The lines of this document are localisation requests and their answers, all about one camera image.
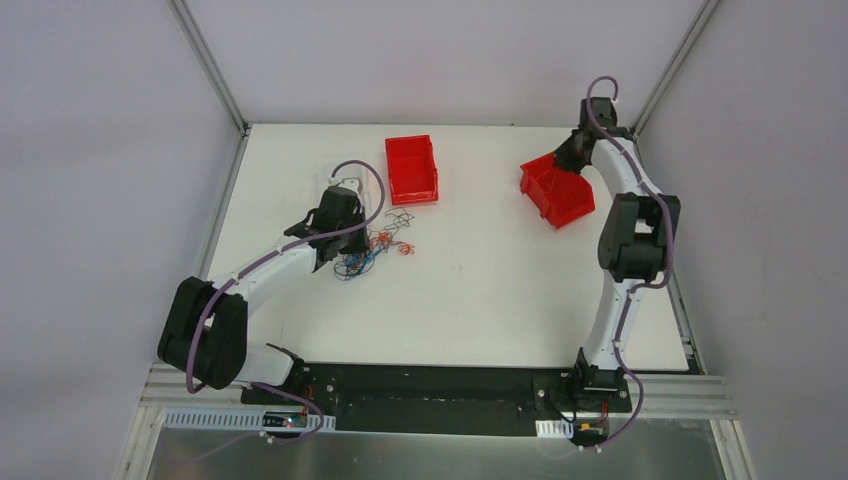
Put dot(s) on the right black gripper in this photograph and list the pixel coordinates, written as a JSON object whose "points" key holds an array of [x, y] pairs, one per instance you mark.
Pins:
{"points": [[569, 163]]}

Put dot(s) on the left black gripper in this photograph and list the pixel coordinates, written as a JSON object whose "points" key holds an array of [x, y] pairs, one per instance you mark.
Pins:
{"points": [[347, 237]]}

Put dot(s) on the red bin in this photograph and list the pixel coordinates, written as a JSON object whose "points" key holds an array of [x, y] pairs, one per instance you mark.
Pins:
{"points": [[412, 172], [561, 197]]}

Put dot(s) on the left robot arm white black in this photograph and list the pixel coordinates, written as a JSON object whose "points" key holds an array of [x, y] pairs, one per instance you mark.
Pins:
{"points": [[206, 330]]}

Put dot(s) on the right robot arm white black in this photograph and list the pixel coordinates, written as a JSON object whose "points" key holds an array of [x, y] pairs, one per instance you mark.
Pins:
{"points": [[635, 246]]}

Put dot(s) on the clear plastic bin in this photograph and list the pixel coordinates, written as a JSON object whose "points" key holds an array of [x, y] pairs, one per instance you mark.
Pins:
{"points": [[327, 168]]}

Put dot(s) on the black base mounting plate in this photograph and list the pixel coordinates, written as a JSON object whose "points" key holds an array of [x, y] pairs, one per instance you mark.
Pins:
{"points": [[486, 401]]}

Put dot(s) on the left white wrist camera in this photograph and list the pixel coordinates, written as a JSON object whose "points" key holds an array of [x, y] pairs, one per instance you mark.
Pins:
{"points": [[352, 183]]}

